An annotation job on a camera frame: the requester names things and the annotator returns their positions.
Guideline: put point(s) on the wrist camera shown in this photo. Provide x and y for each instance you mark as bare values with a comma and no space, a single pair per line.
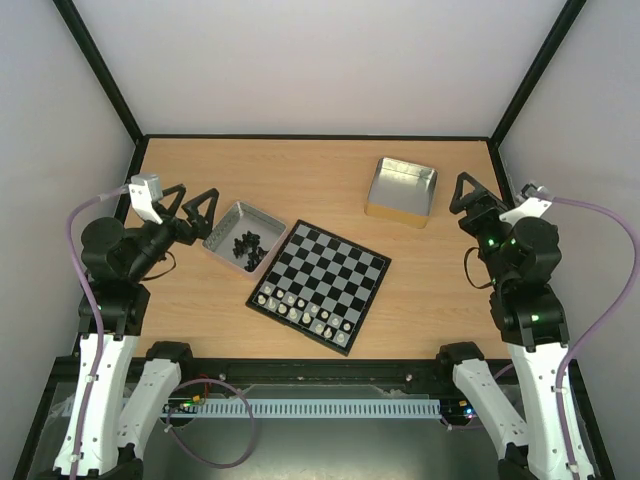
145,190
534,201

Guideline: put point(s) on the silver tin with pieces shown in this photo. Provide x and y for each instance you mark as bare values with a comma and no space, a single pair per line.
240,218

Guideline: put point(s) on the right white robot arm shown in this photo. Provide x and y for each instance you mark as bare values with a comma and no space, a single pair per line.
520,251

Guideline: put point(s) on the pile of black chess pieces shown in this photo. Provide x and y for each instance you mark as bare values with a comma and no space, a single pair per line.
249,246

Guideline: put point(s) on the empty gold silver tin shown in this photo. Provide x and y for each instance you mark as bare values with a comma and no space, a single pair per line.
402,192

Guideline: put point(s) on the light blue cable duct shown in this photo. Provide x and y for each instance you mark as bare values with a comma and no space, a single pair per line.
314,409

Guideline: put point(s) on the black silver chess board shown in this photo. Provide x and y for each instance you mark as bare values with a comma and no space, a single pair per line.
326,270

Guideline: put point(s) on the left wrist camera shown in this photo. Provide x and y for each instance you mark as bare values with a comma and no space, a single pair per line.
145,190

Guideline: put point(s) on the black frame rail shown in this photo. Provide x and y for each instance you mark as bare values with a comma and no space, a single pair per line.
427,376

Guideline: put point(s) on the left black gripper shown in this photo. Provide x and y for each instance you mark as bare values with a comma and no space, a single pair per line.
190,234

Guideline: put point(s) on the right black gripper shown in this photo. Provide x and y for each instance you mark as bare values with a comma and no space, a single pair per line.
475,211

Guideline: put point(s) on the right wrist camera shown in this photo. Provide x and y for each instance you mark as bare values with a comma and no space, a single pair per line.
534,201

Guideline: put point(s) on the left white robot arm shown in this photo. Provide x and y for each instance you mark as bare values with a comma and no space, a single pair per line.
108,432

